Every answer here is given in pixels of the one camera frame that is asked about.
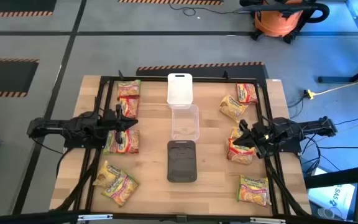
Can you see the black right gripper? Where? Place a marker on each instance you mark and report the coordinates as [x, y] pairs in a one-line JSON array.
[[259, 137]]

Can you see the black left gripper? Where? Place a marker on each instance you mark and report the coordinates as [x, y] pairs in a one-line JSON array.
[[110, 123]]

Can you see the red Maruchan noodle pack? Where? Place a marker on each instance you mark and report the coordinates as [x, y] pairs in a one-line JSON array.
[[128, 107], [239, 155], [246, 93], [132, 141]]

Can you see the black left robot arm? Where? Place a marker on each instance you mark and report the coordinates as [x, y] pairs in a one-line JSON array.
[[57, 126]]

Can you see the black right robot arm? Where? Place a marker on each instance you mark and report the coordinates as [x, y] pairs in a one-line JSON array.
[[309, 126]]

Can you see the clear plastic bin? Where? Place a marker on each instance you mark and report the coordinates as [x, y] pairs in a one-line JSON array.
[[185, 124]]

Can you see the black mat hazard-striped edge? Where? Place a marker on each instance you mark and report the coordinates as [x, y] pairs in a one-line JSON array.
[[17, 4], [166, 2], [5, 76], [154, 72]]

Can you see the dark smoked plastic bin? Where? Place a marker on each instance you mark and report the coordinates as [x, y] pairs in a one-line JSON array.
[[182, 161]]

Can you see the white label sticker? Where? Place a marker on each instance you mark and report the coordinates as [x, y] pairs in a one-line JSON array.
[[276, 80]]

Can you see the clear plastic cup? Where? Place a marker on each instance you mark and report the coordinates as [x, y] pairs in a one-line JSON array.
[[326, 213]]

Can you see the black metal desk foot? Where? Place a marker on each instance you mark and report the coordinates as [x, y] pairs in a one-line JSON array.
[[337, 80]]

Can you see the orange shop vacuum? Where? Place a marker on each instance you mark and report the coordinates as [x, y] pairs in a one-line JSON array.
[[275, 23]]

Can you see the black rig crossbar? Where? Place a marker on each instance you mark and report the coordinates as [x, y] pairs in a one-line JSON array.
[[42, 217]]

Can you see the black aluminium table frame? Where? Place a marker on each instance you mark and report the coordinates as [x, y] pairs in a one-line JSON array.
[[213, 79]]

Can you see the silver metal bracket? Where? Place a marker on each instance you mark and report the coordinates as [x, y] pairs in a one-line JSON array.
[[95, 217], [267, 221]]

